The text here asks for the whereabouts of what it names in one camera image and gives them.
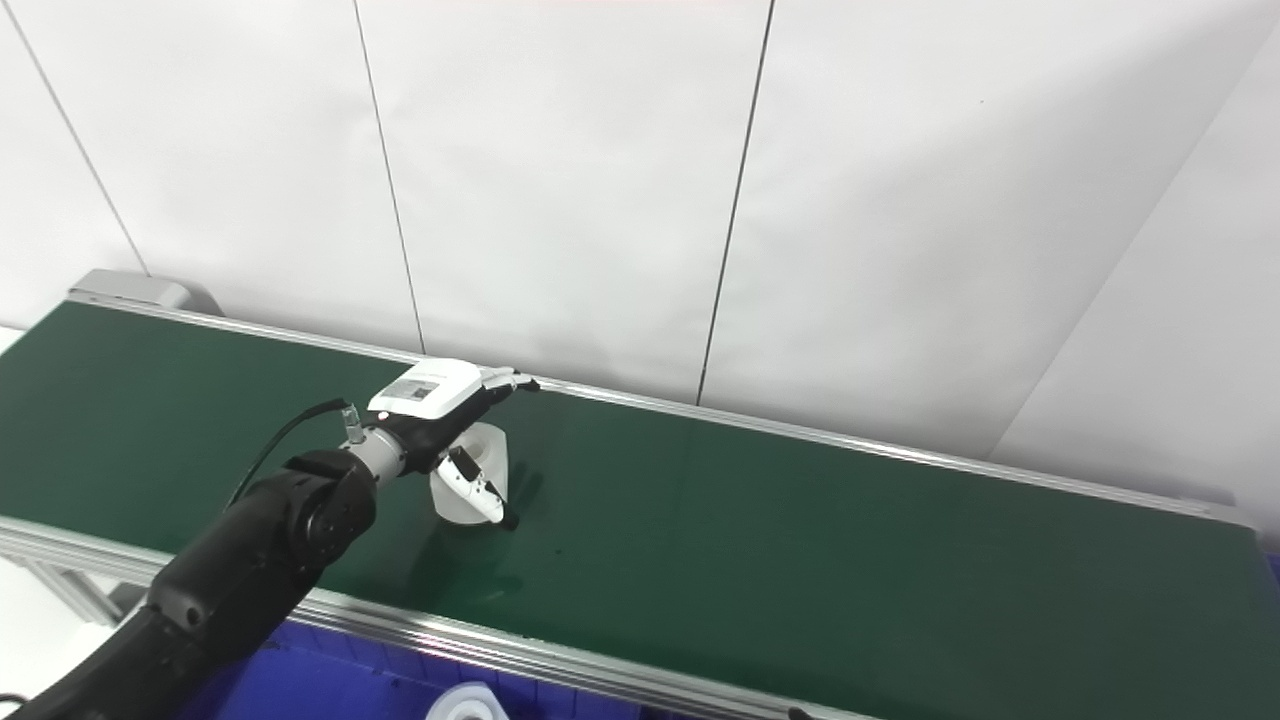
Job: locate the green conveyor belt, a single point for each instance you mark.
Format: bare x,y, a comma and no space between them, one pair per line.
800,540
450,632

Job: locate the aluminium conveyor support leg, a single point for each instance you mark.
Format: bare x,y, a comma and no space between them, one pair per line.
70,590

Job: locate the blue plastic bin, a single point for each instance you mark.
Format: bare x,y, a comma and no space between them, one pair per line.
330,680

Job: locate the white faceted plastic part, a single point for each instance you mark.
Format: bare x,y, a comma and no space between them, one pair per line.
492,455
462,705

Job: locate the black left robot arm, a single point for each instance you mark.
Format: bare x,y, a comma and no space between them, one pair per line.
250,560

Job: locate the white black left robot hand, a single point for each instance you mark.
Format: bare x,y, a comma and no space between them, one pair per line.
425,390

